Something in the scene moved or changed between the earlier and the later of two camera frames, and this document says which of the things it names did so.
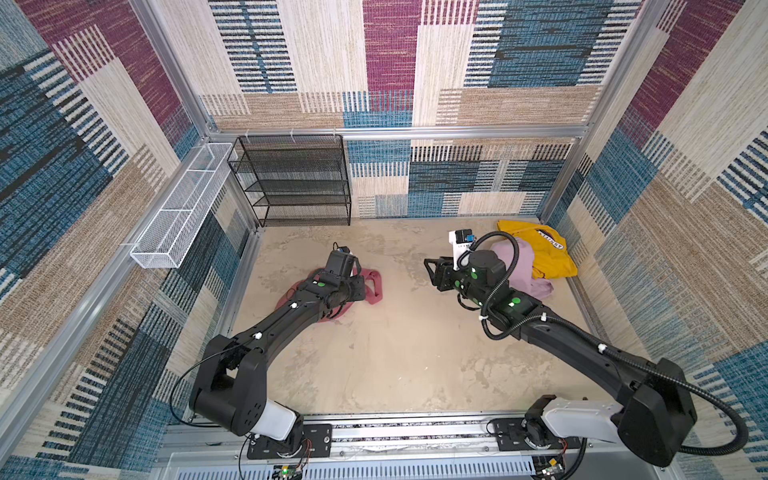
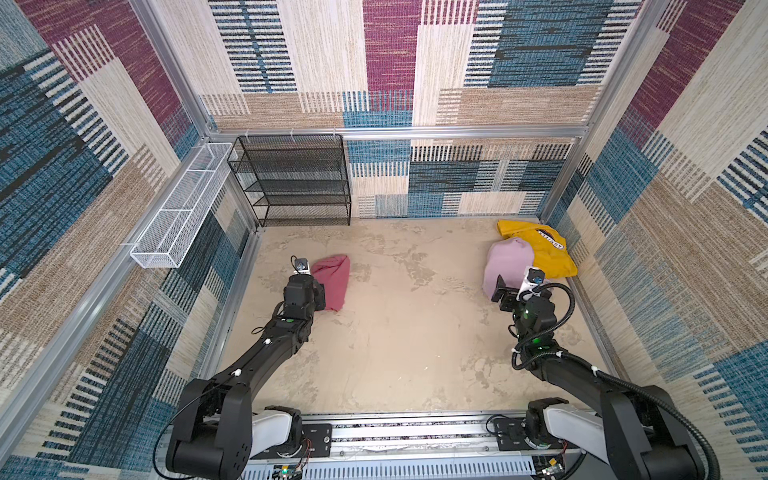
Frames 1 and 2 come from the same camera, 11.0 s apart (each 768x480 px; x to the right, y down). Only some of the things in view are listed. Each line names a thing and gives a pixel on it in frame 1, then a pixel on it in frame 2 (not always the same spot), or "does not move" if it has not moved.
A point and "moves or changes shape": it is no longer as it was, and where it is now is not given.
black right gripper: x=443 y=269 -> x=509 y=295
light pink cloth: x=522 y=281 does not move
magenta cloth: x=373 y=290 moves or changes shape
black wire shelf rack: x=294 y=180 does not move
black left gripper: x=357 y=282 -> x=318 y=295
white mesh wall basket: x=167 y=238 does not move
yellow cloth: x=549 y=249 does not move
